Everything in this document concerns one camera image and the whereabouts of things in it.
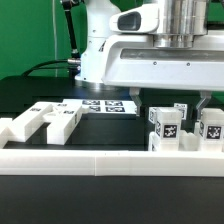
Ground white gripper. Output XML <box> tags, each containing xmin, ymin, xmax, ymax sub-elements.
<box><xmin>102</xmin><ymin>33</ymin><xmax>224</xmax><ymax>120</ymax></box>

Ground white short tagged block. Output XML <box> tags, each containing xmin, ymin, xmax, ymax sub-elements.
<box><xmin>154</xmin><ymin>107</ymin><xmax>182</xmax><ymax>151</ymax></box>

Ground white chair seat part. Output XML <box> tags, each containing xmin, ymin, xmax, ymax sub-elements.
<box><xmin>148</xmin><ymin>130</ymin><xmax>199</xmax><ymax>152</ymax></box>

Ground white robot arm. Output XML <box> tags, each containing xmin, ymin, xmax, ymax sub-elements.
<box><xmin>77</xmin><ymin>0</ymin><xmax>224</xmax><ymax>110</ymax></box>

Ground white tagged cube nut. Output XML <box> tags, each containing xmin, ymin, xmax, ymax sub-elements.
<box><xmin>174</xmin><ymin>103</ymin><xmax>188</xmax><ymax>120</ymax></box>
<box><xmin>148</xmin><ymin>107</ymin><xmax>157</xmax><ymax>124</ymax></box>

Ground white tagged flat board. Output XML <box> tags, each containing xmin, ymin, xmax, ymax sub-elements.
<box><xmin>63</xmin><ymin>99</ymin><xmax>136</xmax><ymax>114</ymax></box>

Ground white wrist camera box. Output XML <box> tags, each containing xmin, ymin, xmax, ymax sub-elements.
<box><xmin>109</xmin><ymin>3</ymin><xmax>159</xmax><ymax>33</ymax></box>

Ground black cable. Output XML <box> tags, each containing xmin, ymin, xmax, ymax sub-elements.
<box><xmin>21</xmin><ymin>59</ymin><xmax>81</xmax><ymax>78</ymax></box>

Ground white fence frame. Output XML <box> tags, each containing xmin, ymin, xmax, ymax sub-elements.
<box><xmin>0</xmin><ymin>118</ymin><xmax>224</xmax><ymax>177</ymax></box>

